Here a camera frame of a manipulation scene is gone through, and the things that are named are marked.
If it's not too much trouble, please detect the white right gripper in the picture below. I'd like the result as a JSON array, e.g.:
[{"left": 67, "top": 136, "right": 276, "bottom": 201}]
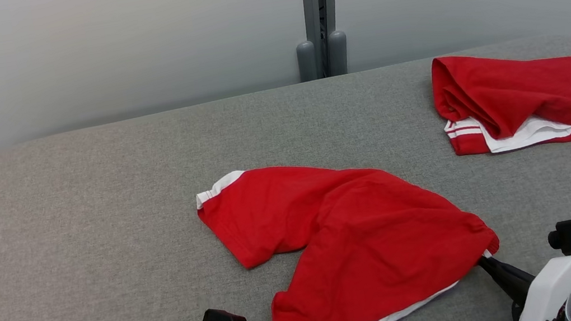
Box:
[{"left": 476, "top": 243, "right": 571, "bottom": 321}]

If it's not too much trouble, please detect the red shorts white hem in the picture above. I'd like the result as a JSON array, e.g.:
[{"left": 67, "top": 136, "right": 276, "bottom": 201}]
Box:
[{"left": 192, "top": 134, "right": 512, "bottom": 321}]

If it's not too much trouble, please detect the red basketball jersey white trim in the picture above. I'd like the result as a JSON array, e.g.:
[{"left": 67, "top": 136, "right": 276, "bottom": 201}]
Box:
[{"left": 427, "top": 37, "right": 571, "bottom": 164}]

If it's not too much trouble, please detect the grey partition post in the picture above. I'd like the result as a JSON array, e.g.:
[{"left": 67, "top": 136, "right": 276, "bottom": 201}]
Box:
[{"left": 288, "top": 0, "right": 354, "bottom": 83}]

